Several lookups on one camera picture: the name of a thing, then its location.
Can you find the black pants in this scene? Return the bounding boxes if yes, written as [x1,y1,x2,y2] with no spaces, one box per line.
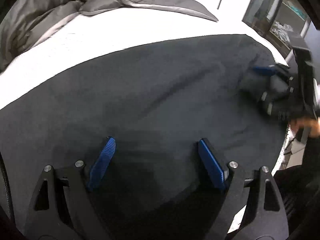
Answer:
[1,35,286,239]

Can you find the person's right hand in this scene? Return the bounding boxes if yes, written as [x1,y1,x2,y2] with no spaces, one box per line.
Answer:
[290,117,320,138]

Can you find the dark glass cabinet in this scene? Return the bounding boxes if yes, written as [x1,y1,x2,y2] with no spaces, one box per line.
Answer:
[242,0,311,59]

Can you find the grey duvet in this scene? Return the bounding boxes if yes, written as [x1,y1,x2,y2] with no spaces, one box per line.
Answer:
[1,0,218,72]

